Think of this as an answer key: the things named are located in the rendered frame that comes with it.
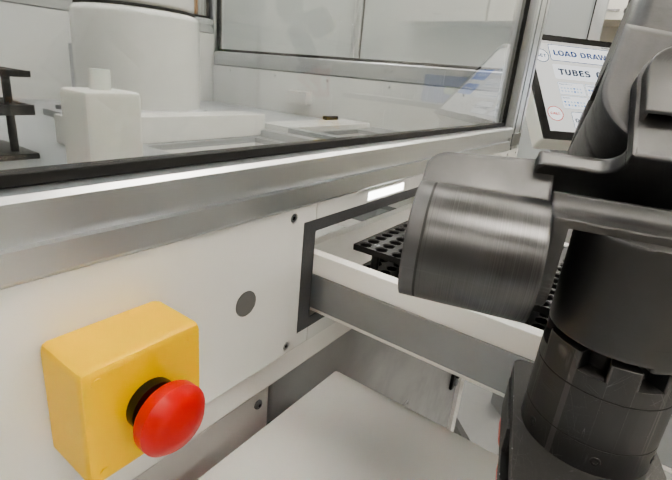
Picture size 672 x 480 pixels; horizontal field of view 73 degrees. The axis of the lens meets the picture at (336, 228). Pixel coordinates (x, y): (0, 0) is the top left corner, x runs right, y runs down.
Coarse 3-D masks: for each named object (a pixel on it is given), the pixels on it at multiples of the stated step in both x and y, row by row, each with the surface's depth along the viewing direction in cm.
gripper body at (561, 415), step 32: (544, 352) 21; (576, 352) 19; (512, 384) 26; (544, 384) 21; (576, 384) 19; (608, 384) 18; (640, 384) 18; (512, 416) 23; (544, 416) 21; (576, 416) 20; (608, 416) 19; (640, 416) 18; (512, 448) 21; (544, 448) 21; (576, 448) 20; (608, 448) 19; (640, 448) 19
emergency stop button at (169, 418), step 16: (176, 384) 24; (192, 384) 25; (160, 400) 23; (176, 400) 23; (192, 400) 24; (144, 416) 23; (160, 416) 23; (176, 416) 23; (192, 416) 24; (144, 432) 23; (160, 432) 23; (176, 432) 24; (192, 432) 25; (144, 448) 23; (160, 448) 23; (176, 448) 24
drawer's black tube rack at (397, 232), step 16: (400, 224) 52; (368, 240) 47; (384, 240) 47; (400, 240) 48; (384, 256) 43; (400, 256) 44; (384, 272) 47; (560, 272) 43; (544, 304) 37; (528, 320) 39; (544, 320) 40
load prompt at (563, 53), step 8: (552, 48) 114; (560, 48) 114; (568, 48) 115; (576, 48) 116; (584, 48) 116; (552, 56) 113; (560, 56) 113; (568, 56) 114; (576, 56) 114; (584, 56) 115; (592, 56) 116; (600, 56) 116; (592, 64) 114; (600, 64) 115
